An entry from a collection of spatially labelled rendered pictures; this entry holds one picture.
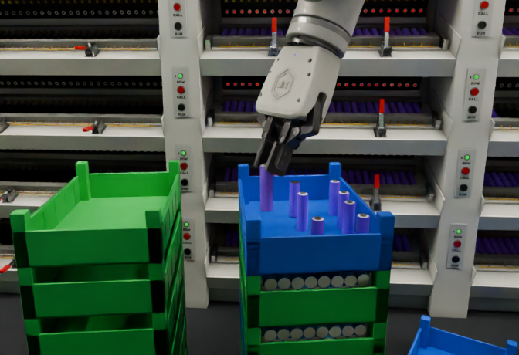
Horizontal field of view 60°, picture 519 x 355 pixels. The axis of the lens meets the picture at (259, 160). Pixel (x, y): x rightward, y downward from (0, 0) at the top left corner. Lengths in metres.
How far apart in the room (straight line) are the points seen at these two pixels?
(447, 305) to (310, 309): 0.74
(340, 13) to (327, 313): 0.40
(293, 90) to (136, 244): 0.30
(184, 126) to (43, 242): 0.56
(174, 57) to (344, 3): 0.61
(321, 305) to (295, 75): 0.32
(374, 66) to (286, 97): 0.56
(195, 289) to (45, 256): 0.66
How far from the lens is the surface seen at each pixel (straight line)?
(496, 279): 1.38
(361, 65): 1.12
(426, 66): 1.15
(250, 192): 0.89
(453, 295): 1.34
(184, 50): 1.13
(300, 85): 0.58
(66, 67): 1.24
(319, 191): 0.91
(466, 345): 1.21
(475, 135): 1.20
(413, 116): 1.22
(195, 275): 1.27
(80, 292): 0.71
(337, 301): 0.66
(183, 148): 1.15
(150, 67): 1.16
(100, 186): 0.96
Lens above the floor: 0.69
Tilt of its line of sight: 14 degrees down
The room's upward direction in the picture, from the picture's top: straight up
